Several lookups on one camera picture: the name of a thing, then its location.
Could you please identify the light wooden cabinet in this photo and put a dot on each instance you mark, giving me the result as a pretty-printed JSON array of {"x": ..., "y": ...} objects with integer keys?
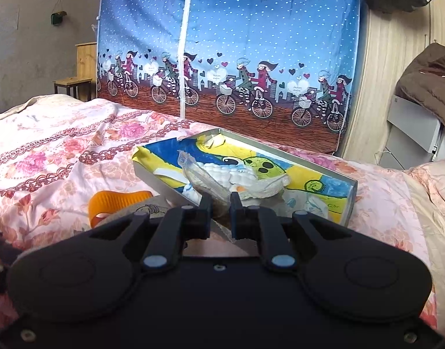
[{"x": 386, "y": 61}]

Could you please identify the white quilted cloth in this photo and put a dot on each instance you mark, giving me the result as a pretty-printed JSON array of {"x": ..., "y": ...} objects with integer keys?
[{"x": 244, "y": 174}]

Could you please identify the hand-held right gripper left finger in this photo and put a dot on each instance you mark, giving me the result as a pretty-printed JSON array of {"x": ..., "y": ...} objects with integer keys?
[{"x": 206, "y": 218}]

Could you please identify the orange ribbed band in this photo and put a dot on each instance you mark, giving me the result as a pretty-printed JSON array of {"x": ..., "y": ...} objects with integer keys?
[{"x": 113, "y": 201}]

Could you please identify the green hanging holder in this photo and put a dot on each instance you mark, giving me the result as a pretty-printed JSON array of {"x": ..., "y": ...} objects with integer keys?
[{"x": 58, "y": 18}]

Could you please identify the brown padded jacket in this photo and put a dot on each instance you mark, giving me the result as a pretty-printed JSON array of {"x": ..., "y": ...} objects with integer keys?
[{"x": 429, "y": 80}]

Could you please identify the grey plush pouch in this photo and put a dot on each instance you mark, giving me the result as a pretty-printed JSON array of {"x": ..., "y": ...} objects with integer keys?
[{"x": 142, "y": 211}]

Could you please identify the white grey box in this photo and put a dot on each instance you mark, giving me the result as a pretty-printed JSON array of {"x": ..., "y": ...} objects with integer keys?
[{"x": 411, "y": 131}]

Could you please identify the beige bed cover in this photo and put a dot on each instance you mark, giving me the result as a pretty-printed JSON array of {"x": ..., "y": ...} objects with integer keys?
[{"x": 433, "y": 207}]

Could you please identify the blue printed fabric wardrobe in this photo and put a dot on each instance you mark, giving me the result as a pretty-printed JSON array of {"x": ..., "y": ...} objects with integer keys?
[{"x": 244, "y": 43}]

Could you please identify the wooden side table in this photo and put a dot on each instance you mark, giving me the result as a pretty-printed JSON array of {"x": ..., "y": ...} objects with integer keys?
[{"x": 82, "y": 65}]

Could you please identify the frog picture cardboard box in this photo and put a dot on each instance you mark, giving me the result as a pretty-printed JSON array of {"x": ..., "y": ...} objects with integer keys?
[{"x": 317, "y": 178}]

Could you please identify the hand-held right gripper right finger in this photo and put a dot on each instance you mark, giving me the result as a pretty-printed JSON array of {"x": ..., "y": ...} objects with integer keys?
[{"x": 237, "y": 221}]

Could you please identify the pink floral bed sheet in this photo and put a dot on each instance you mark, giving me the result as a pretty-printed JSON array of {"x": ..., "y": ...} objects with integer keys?
[{"x": 62, "y": 152}]

